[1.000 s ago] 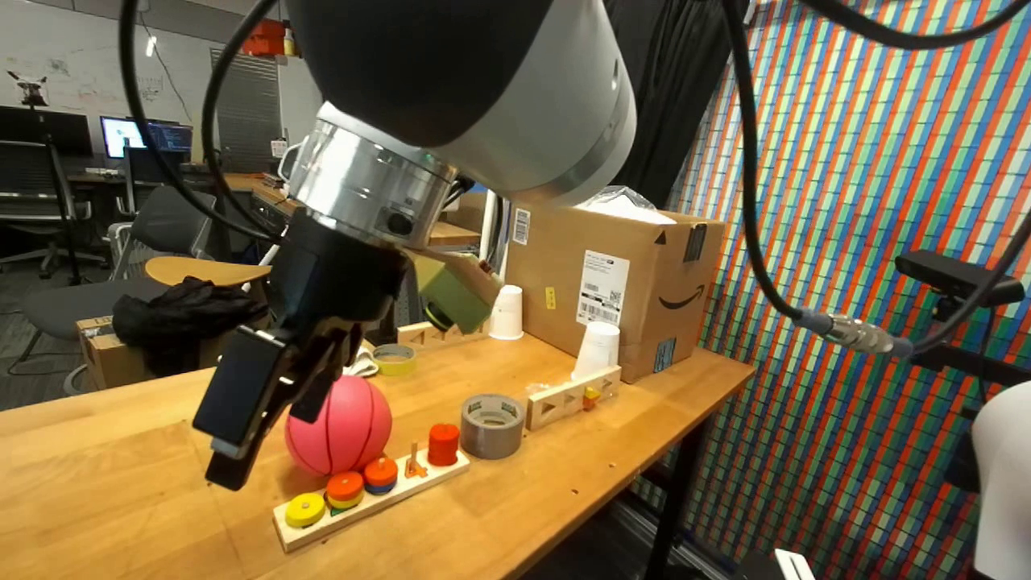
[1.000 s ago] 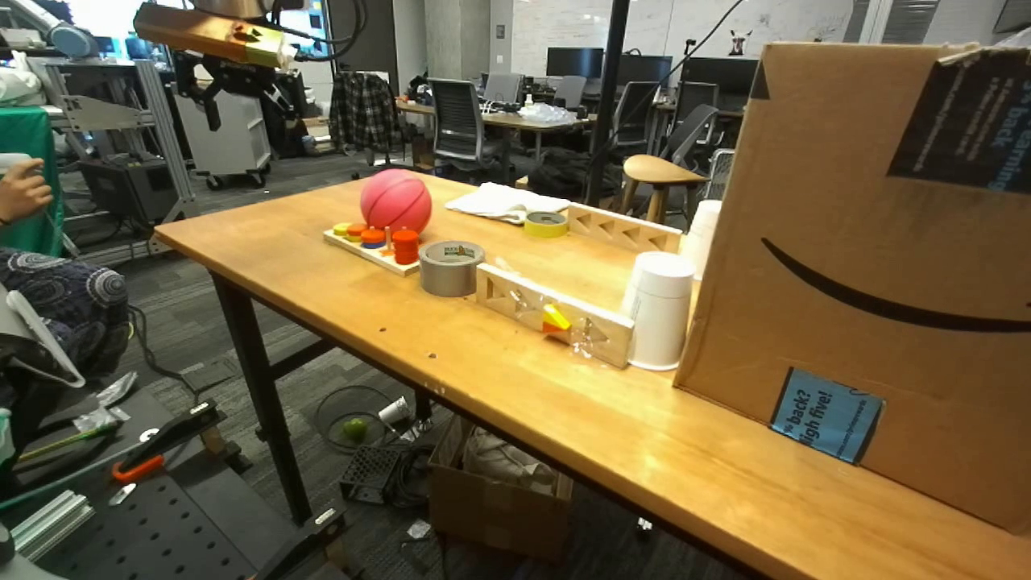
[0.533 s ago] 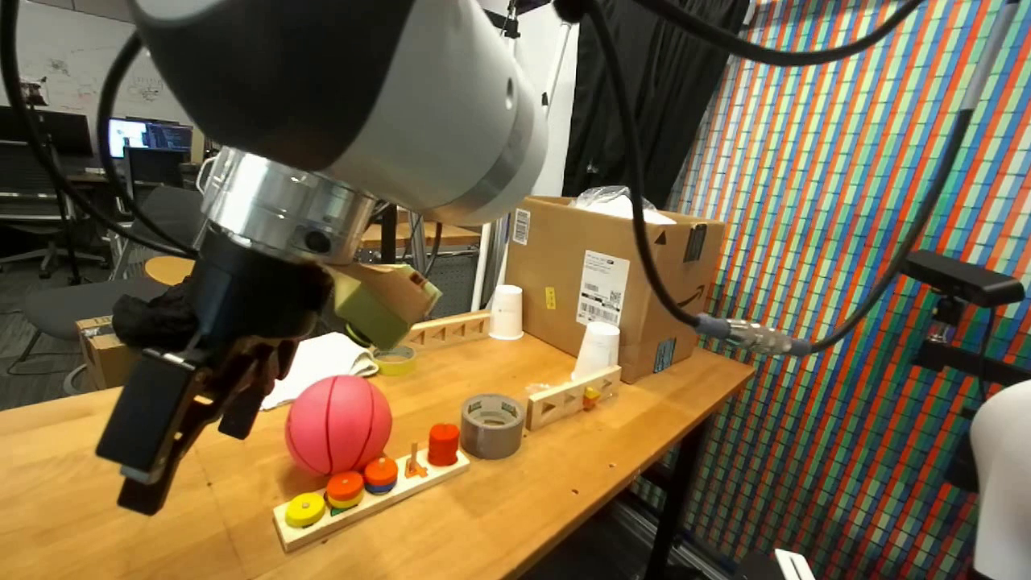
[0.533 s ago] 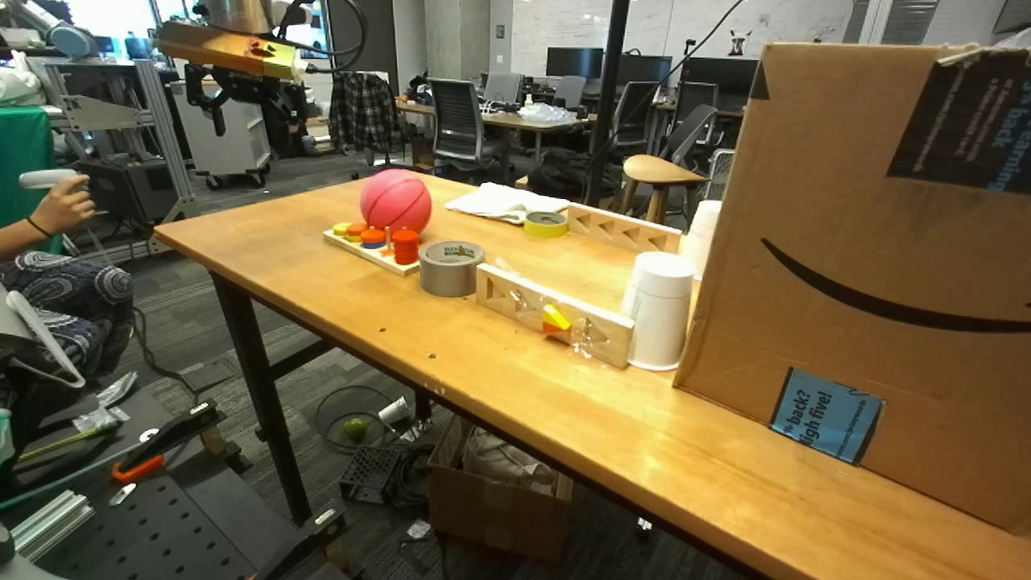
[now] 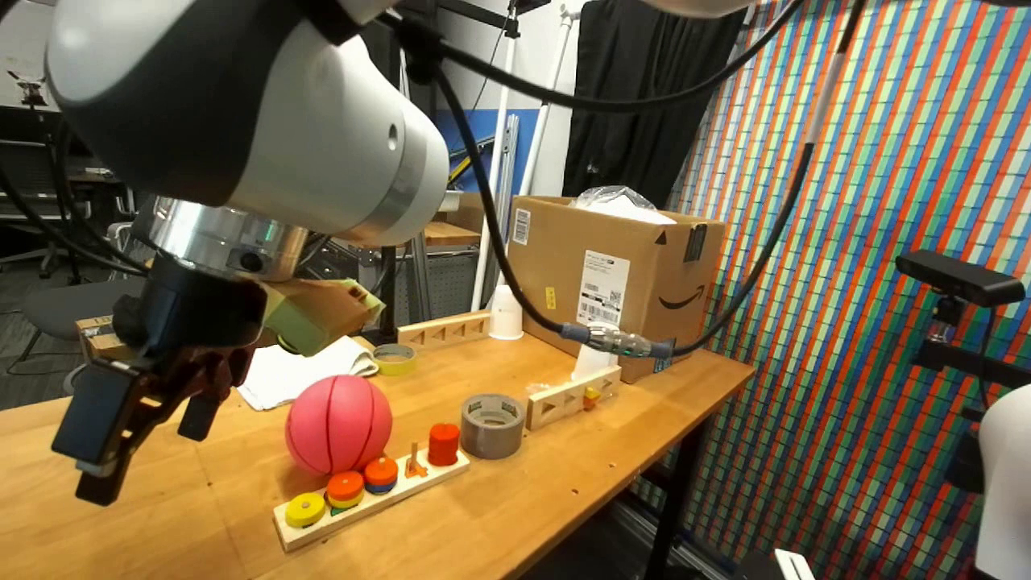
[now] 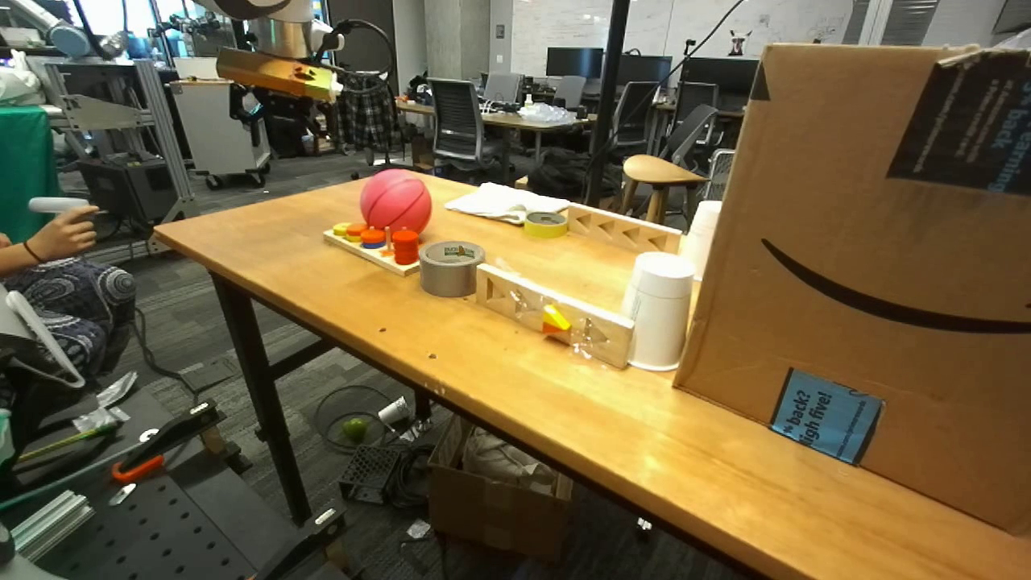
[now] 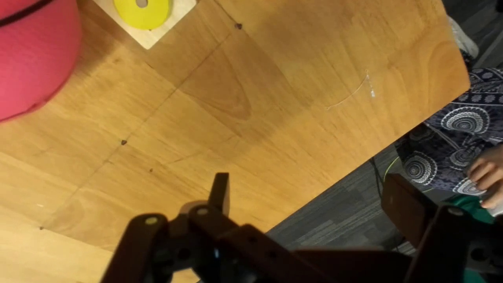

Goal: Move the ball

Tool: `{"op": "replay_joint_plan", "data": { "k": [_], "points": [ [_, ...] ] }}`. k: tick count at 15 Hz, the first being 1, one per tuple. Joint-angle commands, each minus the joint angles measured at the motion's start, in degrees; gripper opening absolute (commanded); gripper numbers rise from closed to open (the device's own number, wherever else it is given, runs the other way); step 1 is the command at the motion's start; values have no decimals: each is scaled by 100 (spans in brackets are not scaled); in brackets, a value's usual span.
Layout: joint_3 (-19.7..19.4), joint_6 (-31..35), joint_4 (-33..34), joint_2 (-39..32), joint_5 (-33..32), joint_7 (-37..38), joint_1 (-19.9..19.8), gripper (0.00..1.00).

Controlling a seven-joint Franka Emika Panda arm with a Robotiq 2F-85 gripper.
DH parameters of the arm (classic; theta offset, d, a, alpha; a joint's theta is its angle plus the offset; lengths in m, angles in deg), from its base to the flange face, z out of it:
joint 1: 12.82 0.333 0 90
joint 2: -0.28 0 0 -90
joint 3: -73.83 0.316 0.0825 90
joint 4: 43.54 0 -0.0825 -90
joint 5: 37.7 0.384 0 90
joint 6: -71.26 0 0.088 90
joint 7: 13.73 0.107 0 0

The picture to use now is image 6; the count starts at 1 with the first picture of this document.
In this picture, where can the patterned trouser leg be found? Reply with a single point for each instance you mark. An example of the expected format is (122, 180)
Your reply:
(76, 308)

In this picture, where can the pink basketball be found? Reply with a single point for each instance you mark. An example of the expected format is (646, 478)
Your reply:
(394, 202)

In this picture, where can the wooden camera mount plate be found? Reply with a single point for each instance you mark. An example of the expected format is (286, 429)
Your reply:
(277, 76)

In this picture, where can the small yellow toy piece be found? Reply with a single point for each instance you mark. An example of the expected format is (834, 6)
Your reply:
(556, 324)

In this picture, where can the grey office chair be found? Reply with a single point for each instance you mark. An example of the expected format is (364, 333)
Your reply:
(637, 109)

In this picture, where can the dark computer monitor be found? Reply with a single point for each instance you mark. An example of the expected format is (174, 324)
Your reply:
(574, 63)
(646, 68)

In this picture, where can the orange and black clamp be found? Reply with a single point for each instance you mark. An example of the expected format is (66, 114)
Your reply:
(141, 468)

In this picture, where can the long pale wooden block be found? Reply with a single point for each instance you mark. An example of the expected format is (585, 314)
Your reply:
(518, 294)

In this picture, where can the white wheeled cart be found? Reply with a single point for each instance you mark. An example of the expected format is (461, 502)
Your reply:
(221, 130)

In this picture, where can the silver metal bracket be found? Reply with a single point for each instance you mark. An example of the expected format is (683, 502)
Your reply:
(106, 397)

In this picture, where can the grey duct tape roll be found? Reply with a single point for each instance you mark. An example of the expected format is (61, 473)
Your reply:
(447, 282)

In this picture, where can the white folded towel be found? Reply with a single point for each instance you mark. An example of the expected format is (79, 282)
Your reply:
(501, 202)

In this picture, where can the white paper cup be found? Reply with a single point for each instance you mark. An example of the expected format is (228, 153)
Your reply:
(658, 312)

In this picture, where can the open small cardboard box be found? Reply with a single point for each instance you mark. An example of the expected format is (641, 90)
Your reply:
(493, 518)

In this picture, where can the red cylinder toy piece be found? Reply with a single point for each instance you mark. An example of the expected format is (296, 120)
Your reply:
(405, 245)

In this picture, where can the large cardboard shipping box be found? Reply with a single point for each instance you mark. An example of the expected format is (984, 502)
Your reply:
(859, 213)

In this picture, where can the person's hand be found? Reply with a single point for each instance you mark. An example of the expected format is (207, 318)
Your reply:
(66, 235)

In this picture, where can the black office chair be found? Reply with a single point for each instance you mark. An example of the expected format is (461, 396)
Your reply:
(455, 119)

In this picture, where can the wooden rack with holes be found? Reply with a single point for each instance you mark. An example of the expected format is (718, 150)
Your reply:
(624, 228)

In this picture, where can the white wooden toy tray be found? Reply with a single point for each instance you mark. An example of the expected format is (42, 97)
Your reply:
(346, 239)

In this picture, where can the orange toy piece purple base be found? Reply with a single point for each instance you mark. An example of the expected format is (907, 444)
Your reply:
(373, 236)

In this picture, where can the aluminium extrusion rail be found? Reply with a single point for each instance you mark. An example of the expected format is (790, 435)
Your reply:
(53, 525)

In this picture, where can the orange stacking toy piece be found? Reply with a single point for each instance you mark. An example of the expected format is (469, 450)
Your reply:
(352, 230)

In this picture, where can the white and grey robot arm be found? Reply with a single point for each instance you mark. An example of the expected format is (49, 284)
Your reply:
(258, 8)

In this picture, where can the black perforated breadboard plate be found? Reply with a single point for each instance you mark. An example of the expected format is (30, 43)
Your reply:
(180, 536)

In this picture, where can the white handheld controller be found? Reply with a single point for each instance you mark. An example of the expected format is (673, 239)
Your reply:
(53, 203)

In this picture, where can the person's forearm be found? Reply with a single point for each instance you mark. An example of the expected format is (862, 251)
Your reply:
(16, 258)

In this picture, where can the yellow-green stacking toy piece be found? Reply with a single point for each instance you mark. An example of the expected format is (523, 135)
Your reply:
(338, 228)

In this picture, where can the yellow clear tape roll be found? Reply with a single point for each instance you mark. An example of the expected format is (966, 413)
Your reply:
(545, 230)

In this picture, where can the background office desk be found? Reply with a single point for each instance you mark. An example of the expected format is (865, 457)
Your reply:
(518, 120)

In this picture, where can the small green ball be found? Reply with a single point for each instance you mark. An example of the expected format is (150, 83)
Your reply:
(355, 429)

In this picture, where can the black vertical pole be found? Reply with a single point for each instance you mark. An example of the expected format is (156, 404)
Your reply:
(610, 97)

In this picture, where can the round wooden stool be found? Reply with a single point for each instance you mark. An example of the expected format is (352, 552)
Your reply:
(658, 168)

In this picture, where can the black metal table frame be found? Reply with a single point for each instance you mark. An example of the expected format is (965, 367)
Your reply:
(258, 389)

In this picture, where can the green cloth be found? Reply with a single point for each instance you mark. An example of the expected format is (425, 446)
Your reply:
(19, 157)

